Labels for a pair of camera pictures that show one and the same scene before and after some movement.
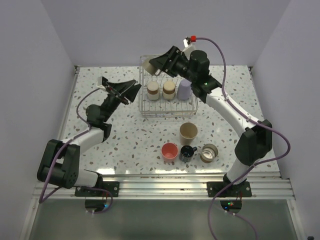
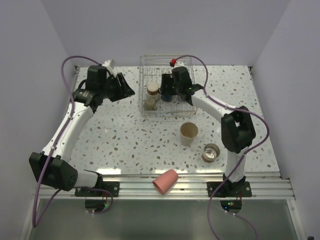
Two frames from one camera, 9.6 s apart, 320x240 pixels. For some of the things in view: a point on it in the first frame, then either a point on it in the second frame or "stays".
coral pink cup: x=169 y=151 to x=164 y=182
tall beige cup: x=188 y=131 stays
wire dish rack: x=164 y=95 stays
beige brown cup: x=209 y=152 stays
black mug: x=186 y=152 to x=167 y=97
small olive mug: x=150 y=68 to x=150 y=104
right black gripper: x=163 y=63 to x=166 y=80
